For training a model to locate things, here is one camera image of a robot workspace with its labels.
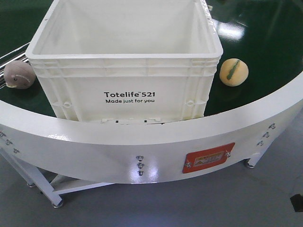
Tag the white plastic tote box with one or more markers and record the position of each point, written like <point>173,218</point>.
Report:
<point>126,61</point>

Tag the orange warning label plate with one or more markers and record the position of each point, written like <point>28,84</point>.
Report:
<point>200,160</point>

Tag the white curved conveyor frame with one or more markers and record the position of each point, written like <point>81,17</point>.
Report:
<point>61,156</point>

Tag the metal roller bars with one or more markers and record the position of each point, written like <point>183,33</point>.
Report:
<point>14,55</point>

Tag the yellow plush ball toy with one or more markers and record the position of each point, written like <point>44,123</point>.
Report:
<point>233,72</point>

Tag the brown plush ball toy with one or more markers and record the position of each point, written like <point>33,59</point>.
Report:
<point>19,75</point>

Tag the black object floor corner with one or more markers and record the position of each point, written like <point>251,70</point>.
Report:
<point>297,202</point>

